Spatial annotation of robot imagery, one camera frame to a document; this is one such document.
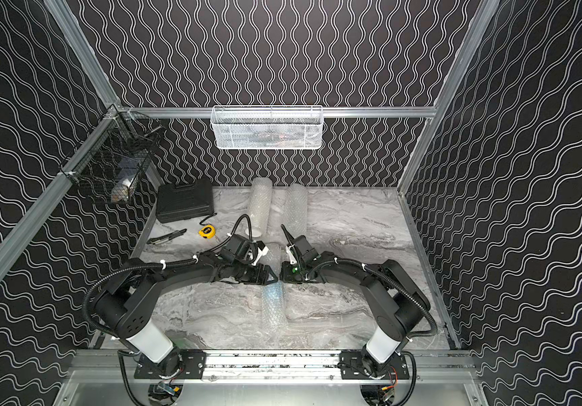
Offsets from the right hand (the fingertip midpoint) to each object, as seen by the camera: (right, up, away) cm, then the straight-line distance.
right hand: (281, 276), depth 89 cm
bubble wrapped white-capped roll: (-9, +26, +14) cm, 31 cm away
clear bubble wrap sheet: (-1, -14, -10) cm, 17 cm away
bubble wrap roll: (+6, +24, +14) cm, 28 cm away
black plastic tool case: (-42, +27, +17) cm, 52 cm away
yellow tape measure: (-31, +15, +14) cm, 37 cm away
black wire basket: (-62, +42, +3) cm, 76 cm away
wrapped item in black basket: (-63, +40, +14) cm, 76 cm away
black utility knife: (-48, +12, +14) cm, 51 cm away
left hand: (-3, 0, -2) cm, 4 cm away
